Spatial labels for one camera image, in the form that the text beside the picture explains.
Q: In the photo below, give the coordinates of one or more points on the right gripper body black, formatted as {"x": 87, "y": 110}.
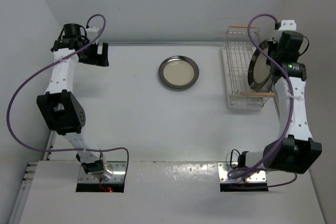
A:
{"x": 272, "y": 51}

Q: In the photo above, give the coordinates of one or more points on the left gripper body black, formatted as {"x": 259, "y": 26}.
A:
{"x": 89, "y": 54}

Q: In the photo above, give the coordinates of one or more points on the dark striped rim plate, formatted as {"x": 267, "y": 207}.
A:
{"x": 260, "y": 66}

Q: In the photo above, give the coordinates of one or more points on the grey rimmed beige plate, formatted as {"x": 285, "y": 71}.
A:
{"x": 178, "y": 72}

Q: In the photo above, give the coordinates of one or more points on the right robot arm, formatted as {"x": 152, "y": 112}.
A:
{"x": 295, "y": 150}

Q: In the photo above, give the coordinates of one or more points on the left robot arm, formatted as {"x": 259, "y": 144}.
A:
{"x": 59, "y": 107}

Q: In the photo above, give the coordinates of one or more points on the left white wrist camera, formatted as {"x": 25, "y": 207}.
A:
{"x": 92, "y": 32}

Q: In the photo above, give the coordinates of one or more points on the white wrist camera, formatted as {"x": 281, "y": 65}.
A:
{"x": 92, "y": 32}
{"x": 284, "y": 25}

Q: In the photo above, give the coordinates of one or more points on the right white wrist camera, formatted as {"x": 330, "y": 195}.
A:
{"x": 284, "y": 25}

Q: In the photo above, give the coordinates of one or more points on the white wire dish rack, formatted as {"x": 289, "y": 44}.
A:
{"x": 237, "y": 34}

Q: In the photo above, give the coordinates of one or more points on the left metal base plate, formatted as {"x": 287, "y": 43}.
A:
{"x": 118, "y": 169}

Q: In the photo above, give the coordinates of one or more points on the metal base plate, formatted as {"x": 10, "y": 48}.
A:
{"x": 118, "y": 169}
{"x": 258, "y": 177}

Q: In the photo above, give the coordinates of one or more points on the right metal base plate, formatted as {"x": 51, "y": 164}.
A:
{"x": 258, "y": 177}

